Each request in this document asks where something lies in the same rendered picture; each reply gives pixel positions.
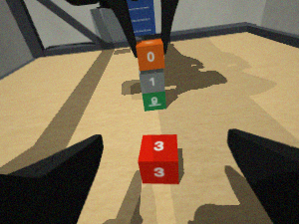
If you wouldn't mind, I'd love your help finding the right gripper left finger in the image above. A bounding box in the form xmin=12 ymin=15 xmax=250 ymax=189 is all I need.
xmin=0 ymin=134 xmax=104 ymax=224

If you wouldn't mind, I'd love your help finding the orange block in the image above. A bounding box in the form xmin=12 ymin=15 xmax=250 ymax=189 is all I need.
xmin=136 ymin=39 xmax=164 ymax=71

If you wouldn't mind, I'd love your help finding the green block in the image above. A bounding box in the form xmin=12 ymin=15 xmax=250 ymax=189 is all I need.
xmin=142 ymin=92 xmax=166 ymax=112

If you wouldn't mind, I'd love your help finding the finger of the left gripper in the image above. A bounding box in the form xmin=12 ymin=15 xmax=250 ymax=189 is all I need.
xmin=99 ymin=0 xmax=138 ymax=58
xmin=160 ymin=0 xmax=179 ymax=54

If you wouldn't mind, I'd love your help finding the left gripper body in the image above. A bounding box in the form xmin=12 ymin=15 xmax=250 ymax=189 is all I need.
xmin=66 ymin=0 xmax=99 ymax=6

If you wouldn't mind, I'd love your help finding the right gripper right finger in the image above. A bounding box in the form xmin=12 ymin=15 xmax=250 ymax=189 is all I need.
xmin=227 ymin=128 xmax=299 ymax=224

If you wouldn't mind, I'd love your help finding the red block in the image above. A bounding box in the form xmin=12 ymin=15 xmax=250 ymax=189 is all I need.
xmin=138 ymin=134 xmax=179 ymax=184

